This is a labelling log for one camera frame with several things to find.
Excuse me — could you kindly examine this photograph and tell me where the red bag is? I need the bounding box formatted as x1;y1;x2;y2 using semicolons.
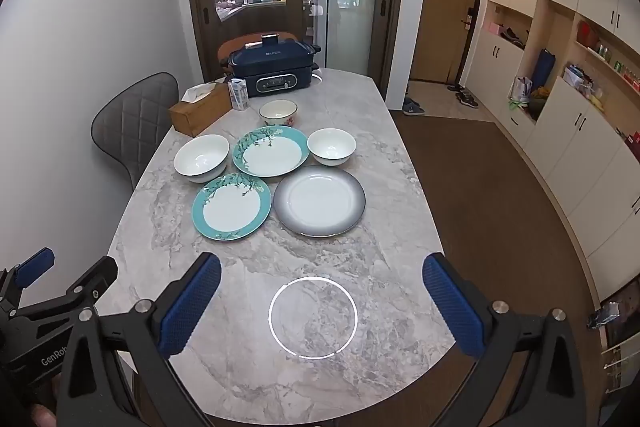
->
576;21;599;48

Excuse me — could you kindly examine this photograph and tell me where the white wall cabinet unit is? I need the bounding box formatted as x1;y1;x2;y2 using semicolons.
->
470;0;640;303

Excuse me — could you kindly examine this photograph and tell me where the large white bowl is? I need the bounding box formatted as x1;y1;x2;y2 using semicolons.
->
173;134;231;184

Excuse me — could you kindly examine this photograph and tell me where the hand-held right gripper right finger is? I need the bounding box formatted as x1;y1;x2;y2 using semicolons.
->
422;253;583;427

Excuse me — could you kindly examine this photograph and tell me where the small white bowl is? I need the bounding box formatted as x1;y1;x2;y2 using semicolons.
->
307;128;357;167

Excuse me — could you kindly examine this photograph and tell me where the row of shelf bottles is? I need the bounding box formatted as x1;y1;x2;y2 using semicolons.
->
597;44;640;90

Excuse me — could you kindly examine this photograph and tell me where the dark picture frame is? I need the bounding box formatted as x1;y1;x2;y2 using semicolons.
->
600;279;640;348

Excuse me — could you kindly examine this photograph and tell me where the brown entry door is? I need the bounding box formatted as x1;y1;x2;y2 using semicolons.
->
410;0;488;85

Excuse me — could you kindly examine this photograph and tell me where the teal floral deep plate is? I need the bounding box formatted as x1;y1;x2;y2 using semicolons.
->
232;125;310;178

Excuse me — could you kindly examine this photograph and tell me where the blue folded bag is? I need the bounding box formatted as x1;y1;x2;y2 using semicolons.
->
532;48;557;92

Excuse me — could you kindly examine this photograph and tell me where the navy electric cooker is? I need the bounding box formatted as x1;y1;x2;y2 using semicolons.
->
221;34;323;98

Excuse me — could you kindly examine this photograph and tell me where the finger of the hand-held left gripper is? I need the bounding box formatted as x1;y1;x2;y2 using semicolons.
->
10;255;118;324
0;248;55;314

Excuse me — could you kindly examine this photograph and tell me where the orange chair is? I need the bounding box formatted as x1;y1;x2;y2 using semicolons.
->
217;33;301;64

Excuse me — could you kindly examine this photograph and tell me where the grey rimmed white plate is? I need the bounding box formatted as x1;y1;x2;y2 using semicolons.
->
273;165;367;238

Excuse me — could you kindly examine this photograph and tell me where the white shopping bag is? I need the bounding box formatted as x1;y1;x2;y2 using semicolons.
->
509;76;533;104

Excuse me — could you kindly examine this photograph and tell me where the white and blue carton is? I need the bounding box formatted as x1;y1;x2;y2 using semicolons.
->
228;78;250;112

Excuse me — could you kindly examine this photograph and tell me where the crumpled foil bag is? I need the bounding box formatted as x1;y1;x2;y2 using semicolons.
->
590;302;621;330

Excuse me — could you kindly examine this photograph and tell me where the white wire rack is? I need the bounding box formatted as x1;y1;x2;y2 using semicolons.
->
602;339;640;395

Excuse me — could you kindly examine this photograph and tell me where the floral bowl with dark rim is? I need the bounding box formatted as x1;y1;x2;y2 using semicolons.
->
259;100;300;128

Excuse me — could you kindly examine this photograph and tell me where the pile of snack packets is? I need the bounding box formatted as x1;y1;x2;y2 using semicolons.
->
562;64;606;108

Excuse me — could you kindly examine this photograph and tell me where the person's left hand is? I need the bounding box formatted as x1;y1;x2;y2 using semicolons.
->
27;404;58;427

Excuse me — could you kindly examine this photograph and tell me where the grey quilted chair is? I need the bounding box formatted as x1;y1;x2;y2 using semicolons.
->
91;72;180;192

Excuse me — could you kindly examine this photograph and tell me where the wooden tissue box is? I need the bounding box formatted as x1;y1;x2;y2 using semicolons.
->
168;83;234;138

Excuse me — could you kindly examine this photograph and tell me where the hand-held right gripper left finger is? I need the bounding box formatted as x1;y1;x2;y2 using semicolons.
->
57;252;222;427

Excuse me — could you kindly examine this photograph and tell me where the kitchen counter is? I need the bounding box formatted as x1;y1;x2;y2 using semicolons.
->
215;0;288;25

